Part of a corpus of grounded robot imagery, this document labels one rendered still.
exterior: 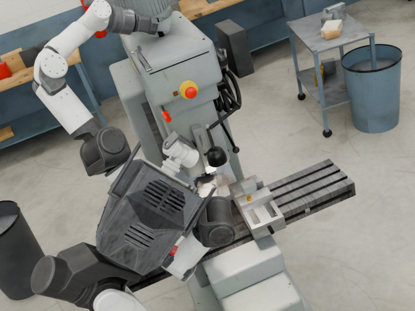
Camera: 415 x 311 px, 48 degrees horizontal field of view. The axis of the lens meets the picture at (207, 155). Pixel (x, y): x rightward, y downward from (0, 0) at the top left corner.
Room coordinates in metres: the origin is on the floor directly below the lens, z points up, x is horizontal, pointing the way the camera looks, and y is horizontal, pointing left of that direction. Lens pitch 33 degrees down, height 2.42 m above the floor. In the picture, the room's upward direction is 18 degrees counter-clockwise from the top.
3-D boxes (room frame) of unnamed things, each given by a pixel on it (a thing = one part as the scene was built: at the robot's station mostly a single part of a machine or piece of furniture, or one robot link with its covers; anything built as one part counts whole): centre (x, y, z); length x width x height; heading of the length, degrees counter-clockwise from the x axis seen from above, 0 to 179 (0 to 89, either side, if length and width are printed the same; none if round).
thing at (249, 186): (1.68, -0.14, 1.08); 0.06 x 0.05 x 0.06; 95
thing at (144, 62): (1.48, 0.11, 1.89); 0.24 x 0.04 x 0.01; 9
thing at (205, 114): (1.66, 0.02, 1.47); 0.21 x 0.19 x 0.32; 98
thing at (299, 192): (1.66, 0.02, 0.93); 1.24 x 0.23 x 0.08; 98
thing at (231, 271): (1.66, 0.02, 0.83); 0.50 x 0.35 x 0.12; 8
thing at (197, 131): (1.55, 0.01, 1.44); 0.04 x 0.04 x 0.21; 8
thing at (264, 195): (1.62, -0.14, 1.06); 0.15 x 0.06 x 0.04; 95
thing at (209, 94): (1.70, 0.03, 1.68); 0.34 x 0.24 x 0.10; 8
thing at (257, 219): (1.65, -0.14, 1.02); 0.35 x 0.15 x 0.11; 5
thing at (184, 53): (1.67, 0.02, 1.81); 0.47 x 0.26 x 0.16; 8
